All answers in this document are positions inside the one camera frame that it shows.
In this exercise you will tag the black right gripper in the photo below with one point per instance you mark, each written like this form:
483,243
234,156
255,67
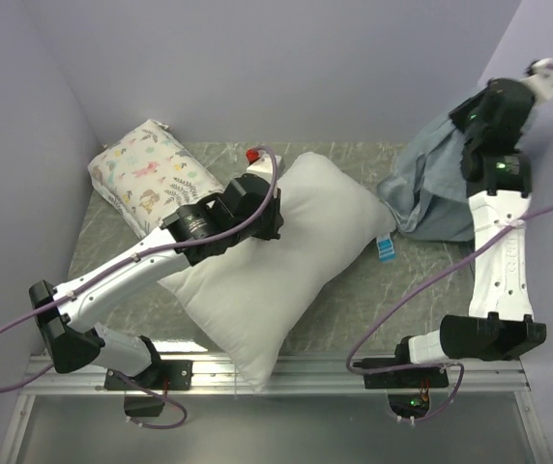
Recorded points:
457,116

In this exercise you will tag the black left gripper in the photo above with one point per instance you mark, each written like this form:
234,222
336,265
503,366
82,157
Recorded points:
276,219

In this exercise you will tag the blue fish print pillowcase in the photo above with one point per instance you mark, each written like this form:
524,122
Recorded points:
425,207

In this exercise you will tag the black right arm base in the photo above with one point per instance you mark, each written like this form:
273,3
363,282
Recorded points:
408,390

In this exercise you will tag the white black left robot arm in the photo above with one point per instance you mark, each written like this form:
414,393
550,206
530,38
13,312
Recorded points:
70,314

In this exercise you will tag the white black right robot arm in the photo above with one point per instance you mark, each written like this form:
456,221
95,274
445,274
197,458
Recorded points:
500,324

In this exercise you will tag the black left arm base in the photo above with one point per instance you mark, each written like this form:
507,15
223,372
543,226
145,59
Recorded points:
163,378

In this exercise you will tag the white floral print pillow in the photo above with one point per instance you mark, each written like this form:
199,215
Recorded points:
148,174

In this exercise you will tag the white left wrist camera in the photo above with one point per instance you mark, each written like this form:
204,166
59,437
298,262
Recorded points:
259,163

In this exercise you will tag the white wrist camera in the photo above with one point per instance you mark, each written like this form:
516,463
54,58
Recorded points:
259,163
538,78

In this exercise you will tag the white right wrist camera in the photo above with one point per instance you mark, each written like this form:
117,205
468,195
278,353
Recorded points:
538,78

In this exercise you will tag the aluminium front rail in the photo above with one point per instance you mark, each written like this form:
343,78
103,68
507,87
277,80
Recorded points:
305,373

